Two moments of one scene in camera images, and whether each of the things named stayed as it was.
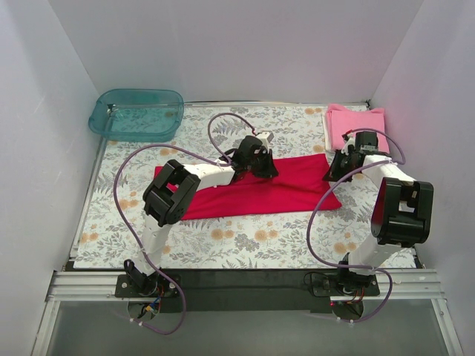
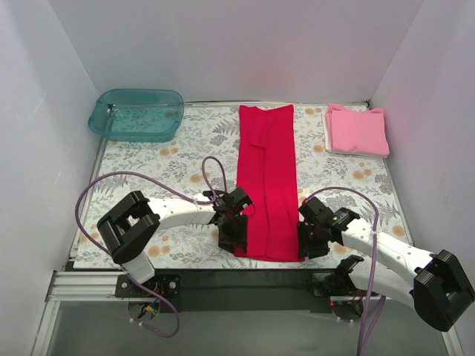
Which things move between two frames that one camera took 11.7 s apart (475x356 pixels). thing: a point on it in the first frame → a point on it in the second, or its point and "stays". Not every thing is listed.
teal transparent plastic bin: x=138 y=115 stays
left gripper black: x=266 y=165 → x=232 y=233
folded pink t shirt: x=341 y=121 stays
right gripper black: x=338 y=167 → x=309 y=239
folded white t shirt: x=326 y=133 stays
